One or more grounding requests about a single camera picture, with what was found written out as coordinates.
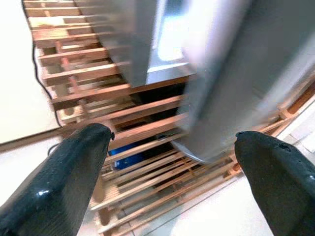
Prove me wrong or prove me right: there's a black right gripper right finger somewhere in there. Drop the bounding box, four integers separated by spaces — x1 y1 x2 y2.
233 131 315 236

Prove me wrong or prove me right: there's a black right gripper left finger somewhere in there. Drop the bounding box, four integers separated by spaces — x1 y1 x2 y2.
0 123 115 236

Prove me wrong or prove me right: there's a fridge door with shelf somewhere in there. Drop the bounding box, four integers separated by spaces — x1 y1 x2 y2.
172 0 315 165

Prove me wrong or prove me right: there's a silver fridge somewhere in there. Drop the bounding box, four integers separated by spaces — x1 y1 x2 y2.
73 0 197 89

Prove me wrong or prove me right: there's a blue object under pallet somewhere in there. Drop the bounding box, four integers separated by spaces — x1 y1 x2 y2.
107 140 146 171

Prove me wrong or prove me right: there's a wooden slat pallet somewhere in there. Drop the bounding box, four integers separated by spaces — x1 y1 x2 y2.
22 0 315 234

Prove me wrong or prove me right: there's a black power cable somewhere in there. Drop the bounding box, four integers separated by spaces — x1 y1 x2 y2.
21 0 63 128

